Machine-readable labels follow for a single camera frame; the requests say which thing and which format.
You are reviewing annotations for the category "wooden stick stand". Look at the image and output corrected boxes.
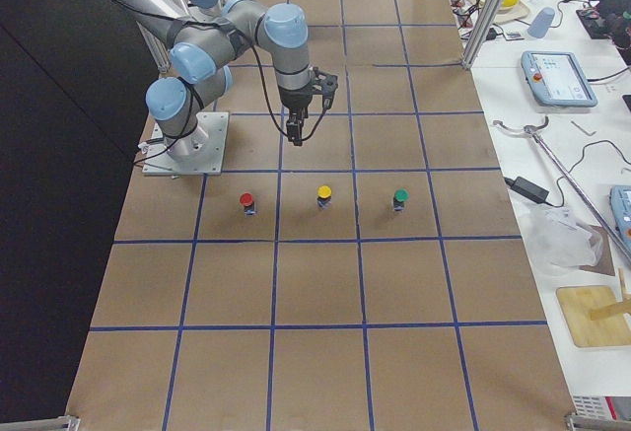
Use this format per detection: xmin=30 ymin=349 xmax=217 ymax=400
xmin=589 ymin=267 xmax=630 ymax=321

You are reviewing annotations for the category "right braided black cable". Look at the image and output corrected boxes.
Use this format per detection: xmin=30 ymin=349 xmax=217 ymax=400
xmin=73 ymin=0 xmax=329 ymax=144

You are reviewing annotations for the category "yellow push button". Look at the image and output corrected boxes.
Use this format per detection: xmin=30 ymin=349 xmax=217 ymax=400
xmin=316 ymin=184 xmax=332 ymax=209

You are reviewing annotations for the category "clear plastic bag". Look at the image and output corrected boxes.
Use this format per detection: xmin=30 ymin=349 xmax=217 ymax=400
xmin=520 ymin=206 xmax=603 ymax=268

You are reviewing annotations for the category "metal grabber stick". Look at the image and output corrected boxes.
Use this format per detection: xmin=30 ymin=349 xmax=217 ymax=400
xmin=492 ymin=115 xmax=630 ymax=261

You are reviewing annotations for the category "black power adapter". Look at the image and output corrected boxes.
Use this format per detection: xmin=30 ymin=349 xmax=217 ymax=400
xmin=504 ymin=177 xmax=549 ymax=204

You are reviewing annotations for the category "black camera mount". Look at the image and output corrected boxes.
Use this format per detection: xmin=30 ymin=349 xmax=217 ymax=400
xmin=311 ymin=67 xmax=338 ymax=111

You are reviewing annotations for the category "wooden board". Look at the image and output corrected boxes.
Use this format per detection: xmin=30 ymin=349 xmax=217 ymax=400
xmin=556 ymin=285 xmax=630 ymax=348

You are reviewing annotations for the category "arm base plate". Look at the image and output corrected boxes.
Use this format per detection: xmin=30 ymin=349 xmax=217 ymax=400
xmin=142 ymin=111 xmax=230 ymax=176

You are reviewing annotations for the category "blue teach pendant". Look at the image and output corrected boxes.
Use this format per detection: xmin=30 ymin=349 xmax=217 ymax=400
xmin=521 ymin=51 xmax=597 ymax=108

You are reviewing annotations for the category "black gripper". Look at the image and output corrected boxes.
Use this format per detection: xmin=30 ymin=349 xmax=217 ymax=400
xmin=278 ymin=86 xmax=313 ymax=146

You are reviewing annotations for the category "aluminium frame post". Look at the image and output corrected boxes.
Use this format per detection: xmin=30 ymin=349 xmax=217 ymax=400
xmin=461 ymin=0 xmax=503 ymax=70

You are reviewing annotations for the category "blue plastic cup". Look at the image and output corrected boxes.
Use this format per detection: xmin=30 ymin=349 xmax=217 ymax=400
xmin=526 ymin=7 xmax=555 ymax=39

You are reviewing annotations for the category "beige tray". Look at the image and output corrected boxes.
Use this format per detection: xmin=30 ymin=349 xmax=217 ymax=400
xmin=468 ymin=0 xmax=530 ymax=24

